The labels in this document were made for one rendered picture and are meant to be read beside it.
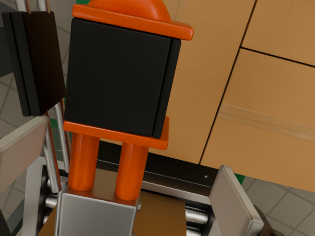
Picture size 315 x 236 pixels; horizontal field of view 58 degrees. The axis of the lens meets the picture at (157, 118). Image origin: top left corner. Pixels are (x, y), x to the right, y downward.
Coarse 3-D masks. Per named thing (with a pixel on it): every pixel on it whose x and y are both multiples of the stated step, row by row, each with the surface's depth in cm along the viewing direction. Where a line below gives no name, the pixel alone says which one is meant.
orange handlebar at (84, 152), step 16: (96, 0) 18; (112, 0) 18; (128, 0) 18; (144, 0) 18; (160, 0) 18; (144, 16) 18; (160, 16) 18; (80, 144) 22; (96, 144) 22; (128, 144) 22; (80, 160) 22; (96, 160) 23; (128, 160) 22; (144, 160) 22; (80, 176) 23; (128, 176) 22; (128, 192) 23
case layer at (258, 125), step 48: (192, 0) 77; (240, 0) 76; (288, 0) 75; (192, 48) 81; (240, 48) 81; (288, 48) 80; (192, 96) 87; (240, 96) 86; (288, 96) 85; (192, 144) 93; (240, 144) 92; (288, 144) 91
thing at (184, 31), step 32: (96, 32) 17; (128, 32) 17; (160, 32) 17; (192, 32) 17; (96, 64) 18; (128, 64) 18; (160, 64) 18; (96, 96) 19; (128, 96) 19; (160, 96) 19; (64, 128) 20; (96, 128) 20; (128, 128) 19; (160, 128) 19
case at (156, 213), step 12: (144, 192) 99; (144, 204) 93; (156, 204) 95; (168, 204) 96; (180, 204) 98; (144, 216) 88; (156, 216) 89; (168, 216) 91; (180, 216) 92; (48, 228) 75; (144, 228) 83; (156, 228) 85; (168, 228) 86; (180, 228) 87
